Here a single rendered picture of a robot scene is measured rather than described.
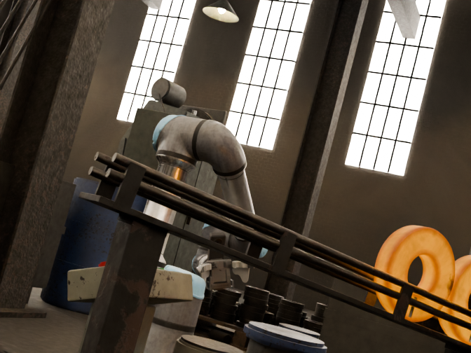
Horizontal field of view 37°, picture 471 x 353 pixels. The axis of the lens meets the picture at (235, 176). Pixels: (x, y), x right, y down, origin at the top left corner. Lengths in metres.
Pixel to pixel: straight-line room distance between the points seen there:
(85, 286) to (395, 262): 0.49
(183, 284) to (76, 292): 0.22
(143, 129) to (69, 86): 1.11
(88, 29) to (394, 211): 8.54
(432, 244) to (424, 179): 10.88
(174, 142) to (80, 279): 0.83
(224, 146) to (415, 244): 0.83
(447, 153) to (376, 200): 1.41
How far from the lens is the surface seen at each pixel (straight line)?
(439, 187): 12.00
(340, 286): 4.17
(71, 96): 4.20
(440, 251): 1.20
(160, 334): 1.79
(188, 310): 1.79
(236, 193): 1.96
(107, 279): 0.89
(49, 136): 4.10
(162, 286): 1.20
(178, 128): 1.91
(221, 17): 11.97
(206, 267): 1.95
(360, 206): 12.15
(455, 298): 1.24
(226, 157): 1.87
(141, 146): 5.11
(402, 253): 1.14
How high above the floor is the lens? 0.68
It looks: 6 degrees up
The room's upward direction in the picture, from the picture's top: 15 degrees clockwise
